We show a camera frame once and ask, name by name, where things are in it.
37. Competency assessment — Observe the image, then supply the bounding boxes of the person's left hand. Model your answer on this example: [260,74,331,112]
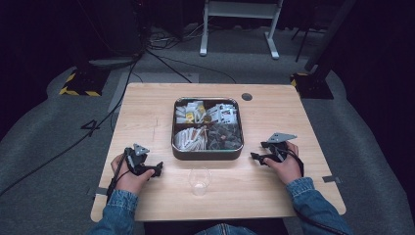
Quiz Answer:
[111,154,157,195]

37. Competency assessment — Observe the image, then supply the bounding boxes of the black yellow-striped stand base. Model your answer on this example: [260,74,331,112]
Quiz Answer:
[59,67,111,98]
[290,71,335,100]

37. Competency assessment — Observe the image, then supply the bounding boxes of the bundle of floor cables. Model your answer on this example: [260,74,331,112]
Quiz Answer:
[148,23,209,51]

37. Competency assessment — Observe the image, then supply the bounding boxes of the person's lap in jeans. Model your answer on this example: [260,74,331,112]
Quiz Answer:
[195,222,257,235]

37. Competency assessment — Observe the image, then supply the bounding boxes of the long black floor cable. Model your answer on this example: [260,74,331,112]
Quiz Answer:
[0,55,143,198]

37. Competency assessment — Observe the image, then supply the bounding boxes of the grey slanted metal post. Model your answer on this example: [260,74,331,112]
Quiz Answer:
[304,0,357,72]

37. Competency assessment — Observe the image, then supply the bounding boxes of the pile of dark packets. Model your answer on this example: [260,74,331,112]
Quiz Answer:
[206,122,243,151]

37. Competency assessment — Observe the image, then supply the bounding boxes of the person's right hand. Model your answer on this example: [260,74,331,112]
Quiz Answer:
[263,141,303,186]

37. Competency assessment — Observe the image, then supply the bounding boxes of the right hand-held gripper black cable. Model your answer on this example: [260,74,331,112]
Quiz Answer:
[275,145,348,235]

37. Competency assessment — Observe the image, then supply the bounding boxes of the thin black floor cable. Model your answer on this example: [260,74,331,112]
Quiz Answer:
[160,55,237,84]

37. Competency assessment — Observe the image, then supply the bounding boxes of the brown four-compartment box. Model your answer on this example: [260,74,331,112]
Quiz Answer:
[170,96,245,162]

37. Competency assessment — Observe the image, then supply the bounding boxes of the black tripod legs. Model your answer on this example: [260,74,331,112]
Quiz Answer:
[291,24,328,64]

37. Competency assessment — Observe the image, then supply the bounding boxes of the left hand-held gripper black cable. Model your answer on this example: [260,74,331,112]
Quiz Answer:
[106,148,130,204]

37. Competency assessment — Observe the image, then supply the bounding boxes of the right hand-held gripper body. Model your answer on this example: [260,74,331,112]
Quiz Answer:
[266,131,299,163]

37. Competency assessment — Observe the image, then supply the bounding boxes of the pile of white red-print packets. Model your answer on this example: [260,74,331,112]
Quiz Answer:
[206,102,239,124]

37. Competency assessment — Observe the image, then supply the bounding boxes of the pile of white brown sticks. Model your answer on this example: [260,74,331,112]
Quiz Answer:
[174,125,208,152]

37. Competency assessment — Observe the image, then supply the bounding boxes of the transparent box lid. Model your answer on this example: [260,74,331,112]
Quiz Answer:
[171,96,245,153]

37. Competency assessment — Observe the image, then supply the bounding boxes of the white metal stand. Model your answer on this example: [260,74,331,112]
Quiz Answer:
[199,0,284,61]

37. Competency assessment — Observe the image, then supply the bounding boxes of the clear plastic cup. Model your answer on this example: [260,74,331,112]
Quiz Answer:
[188,166,213,197]

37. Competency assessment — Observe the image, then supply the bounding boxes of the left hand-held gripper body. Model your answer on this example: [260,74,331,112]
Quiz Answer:
[123,143,155,177]

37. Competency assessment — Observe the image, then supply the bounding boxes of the pile of white yellow packets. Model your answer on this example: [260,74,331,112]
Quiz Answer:
[175,100,208,125]

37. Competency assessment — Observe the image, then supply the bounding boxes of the hand-held gripper black cable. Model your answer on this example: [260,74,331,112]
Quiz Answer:
[275,145,348,235]
[106,148,130,204]

